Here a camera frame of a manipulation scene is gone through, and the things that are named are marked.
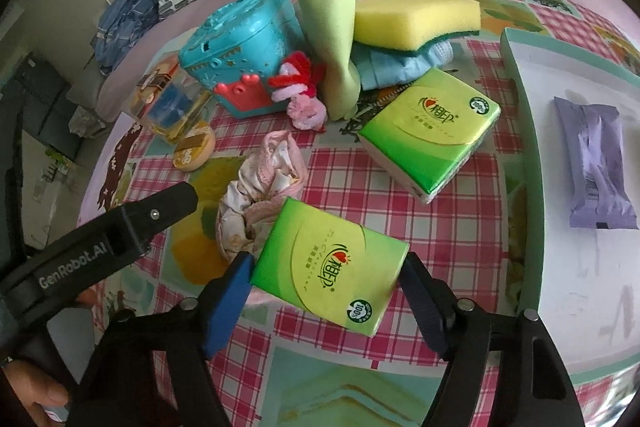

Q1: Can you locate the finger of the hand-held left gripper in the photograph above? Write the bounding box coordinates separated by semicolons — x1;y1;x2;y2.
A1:
117;182;199;255

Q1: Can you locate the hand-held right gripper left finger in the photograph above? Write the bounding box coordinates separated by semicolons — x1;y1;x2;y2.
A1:
65;252;257;427

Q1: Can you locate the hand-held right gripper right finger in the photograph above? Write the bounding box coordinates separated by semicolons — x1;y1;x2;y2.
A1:
397;252;586;427

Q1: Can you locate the green tissue pack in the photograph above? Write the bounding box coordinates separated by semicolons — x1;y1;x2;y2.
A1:
249;197;411;338
357;67;502;205

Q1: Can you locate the pink cloth bundle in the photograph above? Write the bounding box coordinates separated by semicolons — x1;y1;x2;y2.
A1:
215;130;308;265

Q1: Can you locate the white box with green rim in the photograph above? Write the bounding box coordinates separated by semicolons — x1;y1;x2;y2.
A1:
500;27;640;383

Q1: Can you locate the green sponge strip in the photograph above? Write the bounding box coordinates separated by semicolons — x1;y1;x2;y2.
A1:
292;0;371;120

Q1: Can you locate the yellow sponge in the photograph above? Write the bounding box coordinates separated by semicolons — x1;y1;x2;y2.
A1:
354;0;482;58

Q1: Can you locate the person's left hand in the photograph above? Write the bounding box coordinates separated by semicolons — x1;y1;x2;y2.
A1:
0;363;69;427

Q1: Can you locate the round tan disc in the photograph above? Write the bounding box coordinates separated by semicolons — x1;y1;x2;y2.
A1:
172;127;217;172

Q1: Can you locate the pink checked tablecloth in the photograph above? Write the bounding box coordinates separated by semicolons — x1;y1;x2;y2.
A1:
77;0;640;427

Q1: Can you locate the clear plastic box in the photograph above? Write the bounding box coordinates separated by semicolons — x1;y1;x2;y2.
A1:
131;57;213;145

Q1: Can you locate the pink hair scrunchie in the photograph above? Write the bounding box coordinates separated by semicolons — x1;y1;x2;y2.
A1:
287;94;328;132

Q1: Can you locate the blue clothing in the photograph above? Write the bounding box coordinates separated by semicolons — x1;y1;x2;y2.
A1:
92;0;161;75

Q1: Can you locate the purple wet wipe pack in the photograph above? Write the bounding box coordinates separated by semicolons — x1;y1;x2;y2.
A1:
553;97;640;230

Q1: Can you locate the light blue cloth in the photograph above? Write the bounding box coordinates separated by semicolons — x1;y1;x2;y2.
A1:
352;39;456;92

